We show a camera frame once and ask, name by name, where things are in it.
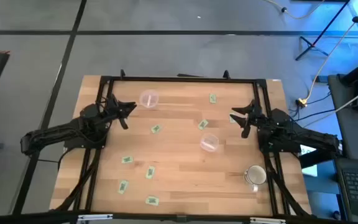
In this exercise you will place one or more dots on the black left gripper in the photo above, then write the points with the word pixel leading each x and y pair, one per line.
pixel 113 109

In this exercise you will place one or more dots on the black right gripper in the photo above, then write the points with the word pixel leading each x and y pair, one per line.
pixel 256 119

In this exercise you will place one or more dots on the green stevia packet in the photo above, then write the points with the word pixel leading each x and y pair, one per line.
pixel 150 172
pixel 212 98
pixel 123 186
pixel 152 200
pixel 156 128
pixel 232 121
pixel 127 159
pixel 203 124

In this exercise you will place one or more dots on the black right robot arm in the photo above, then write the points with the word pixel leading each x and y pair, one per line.
pixel 306 137

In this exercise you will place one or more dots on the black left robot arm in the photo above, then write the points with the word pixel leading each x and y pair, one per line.
pixel 57 130

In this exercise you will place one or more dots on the clear plastic cup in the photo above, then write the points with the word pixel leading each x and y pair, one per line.
pixel 209 142
pixel 148 98

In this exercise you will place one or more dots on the yellow power plug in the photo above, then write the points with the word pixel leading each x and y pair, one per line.
pixel 301 101

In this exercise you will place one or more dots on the white ceramic mug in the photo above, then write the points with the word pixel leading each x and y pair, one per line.
pixel 256 175

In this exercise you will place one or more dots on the white paper sheet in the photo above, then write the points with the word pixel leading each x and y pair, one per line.
pixel 310 170

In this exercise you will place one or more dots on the black tripod stand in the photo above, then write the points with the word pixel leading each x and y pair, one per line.
pixel 312 44

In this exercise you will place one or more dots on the dark grey desk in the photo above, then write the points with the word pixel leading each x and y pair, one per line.
pixel 350 133

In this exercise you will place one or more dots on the black metal table frame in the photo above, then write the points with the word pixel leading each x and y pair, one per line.
pixel 182 79

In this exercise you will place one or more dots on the silver metal bracket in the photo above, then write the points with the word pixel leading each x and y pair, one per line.
pixel 267 220
pixel 95 217

